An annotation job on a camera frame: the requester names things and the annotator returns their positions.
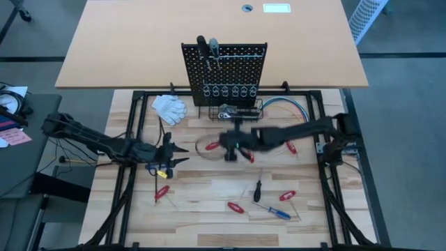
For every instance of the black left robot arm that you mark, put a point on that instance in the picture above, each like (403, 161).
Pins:
(104, 143)

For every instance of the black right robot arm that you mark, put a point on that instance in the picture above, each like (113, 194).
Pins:
(296, 134)

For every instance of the white desk plate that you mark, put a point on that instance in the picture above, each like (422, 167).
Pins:
(276, 7)

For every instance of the white paper sheet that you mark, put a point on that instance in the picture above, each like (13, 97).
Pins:
(15, 91)

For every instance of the grey desk grommet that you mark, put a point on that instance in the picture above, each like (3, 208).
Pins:
(247, 7)

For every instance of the black aluminium rig frame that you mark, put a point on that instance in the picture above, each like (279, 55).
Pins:
(137, 101)

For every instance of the black perforated peg board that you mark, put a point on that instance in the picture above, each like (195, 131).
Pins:
(240, 69)

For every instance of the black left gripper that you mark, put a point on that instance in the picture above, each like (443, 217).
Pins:
(166, 153)

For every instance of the silver tool holder rail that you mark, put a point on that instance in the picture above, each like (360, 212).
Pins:
(244, 55)

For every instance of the silver ratchet wrench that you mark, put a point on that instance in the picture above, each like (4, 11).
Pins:
(224, 113)

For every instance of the white work glove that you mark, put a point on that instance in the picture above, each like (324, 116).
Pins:
(169, 108)

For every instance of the black chair base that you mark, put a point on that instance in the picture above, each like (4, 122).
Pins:
(24, 15)

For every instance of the light wooden desk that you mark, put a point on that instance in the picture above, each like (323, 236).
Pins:
(139, 42)

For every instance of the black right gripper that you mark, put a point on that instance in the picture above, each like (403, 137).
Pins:
(237, 137)

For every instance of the black headphones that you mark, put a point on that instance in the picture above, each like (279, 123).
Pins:
(24, 111)

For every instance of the dark grey side table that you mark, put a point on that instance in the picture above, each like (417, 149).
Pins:
(28, 164)

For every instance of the pink paper note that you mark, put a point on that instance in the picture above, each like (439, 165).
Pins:
(15, 136)

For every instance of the white perforated computer case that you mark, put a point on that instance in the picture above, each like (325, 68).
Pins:
(366, 17)

